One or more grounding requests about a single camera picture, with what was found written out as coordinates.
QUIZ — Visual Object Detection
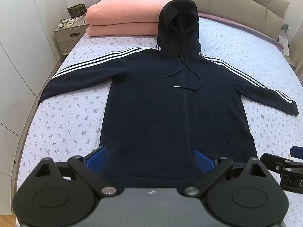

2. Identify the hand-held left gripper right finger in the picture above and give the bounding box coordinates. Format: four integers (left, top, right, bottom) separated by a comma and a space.
182, 149, 268, 197

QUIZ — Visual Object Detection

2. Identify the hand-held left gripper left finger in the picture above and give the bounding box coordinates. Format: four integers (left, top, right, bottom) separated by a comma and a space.
35, 146, 117, 197

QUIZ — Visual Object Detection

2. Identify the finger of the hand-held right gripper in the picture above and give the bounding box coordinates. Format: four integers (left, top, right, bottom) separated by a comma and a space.
260, 153, 295, 174
290, 146, 303, 158

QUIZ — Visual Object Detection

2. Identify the dark navy striped hoodie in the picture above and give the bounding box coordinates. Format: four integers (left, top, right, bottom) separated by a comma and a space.
37, 0, 299, 192

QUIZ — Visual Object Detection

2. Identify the floral quilted bedspread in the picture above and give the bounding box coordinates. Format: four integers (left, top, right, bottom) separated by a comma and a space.
14, 13, 303, 227

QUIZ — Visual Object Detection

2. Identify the white paper bag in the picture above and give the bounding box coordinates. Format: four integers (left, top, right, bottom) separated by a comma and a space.
277, 24, 291, 55

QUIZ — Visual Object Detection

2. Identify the grey nightstand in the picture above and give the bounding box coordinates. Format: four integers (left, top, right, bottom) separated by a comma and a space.
53, 19, 88, 55

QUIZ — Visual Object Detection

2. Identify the white wardrobe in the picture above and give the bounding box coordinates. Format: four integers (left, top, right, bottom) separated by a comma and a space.
0, 0, 70, 178

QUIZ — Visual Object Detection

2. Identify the pink folded blanket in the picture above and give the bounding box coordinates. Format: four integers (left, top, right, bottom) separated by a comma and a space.
85, 0, 186, 37

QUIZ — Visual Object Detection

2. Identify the brown patterned pouch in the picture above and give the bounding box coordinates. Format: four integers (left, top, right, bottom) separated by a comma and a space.
67, 4, 86, 18

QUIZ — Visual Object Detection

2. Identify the beige padded headboard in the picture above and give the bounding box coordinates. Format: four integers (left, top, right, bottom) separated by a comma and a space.
96, 0, 290, 42

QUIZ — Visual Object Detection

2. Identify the white cables and charger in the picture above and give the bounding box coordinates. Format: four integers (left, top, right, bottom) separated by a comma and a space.
58, 17, 85, 29

